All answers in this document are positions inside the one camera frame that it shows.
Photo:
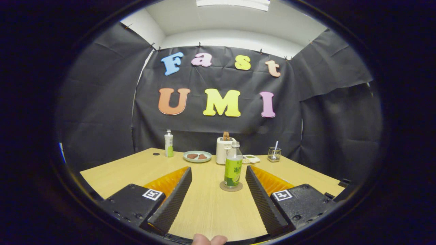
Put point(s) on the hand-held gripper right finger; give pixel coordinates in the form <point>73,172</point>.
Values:
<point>264,200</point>

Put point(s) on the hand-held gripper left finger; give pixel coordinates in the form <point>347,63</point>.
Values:
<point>173,200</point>

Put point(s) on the round brown coaster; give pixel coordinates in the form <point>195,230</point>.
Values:
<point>239,188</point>

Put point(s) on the clear juice bottle green label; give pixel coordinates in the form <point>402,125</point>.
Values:
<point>233,173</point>

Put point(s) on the white bottle with green label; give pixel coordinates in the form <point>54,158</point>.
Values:
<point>168,144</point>

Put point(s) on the wooden table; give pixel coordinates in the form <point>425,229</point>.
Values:
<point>204,211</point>

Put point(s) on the white divided snack tray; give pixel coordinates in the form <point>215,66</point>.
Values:
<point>251,159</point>

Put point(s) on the pale green plate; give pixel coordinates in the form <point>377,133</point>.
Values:
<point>196,160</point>

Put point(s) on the brown food piece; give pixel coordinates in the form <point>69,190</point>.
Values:
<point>192,156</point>
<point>202,157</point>

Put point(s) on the white toaster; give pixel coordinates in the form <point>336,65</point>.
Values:
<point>220,151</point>

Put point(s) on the brown toast slice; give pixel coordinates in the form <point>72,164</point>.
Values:
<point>226,136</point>

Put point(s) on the black backdrop cloth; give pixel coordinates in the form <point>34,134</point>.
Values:
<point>211,81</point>

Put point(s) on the ceiling light panel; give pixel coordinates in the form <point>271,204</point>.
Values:
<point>233,4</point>

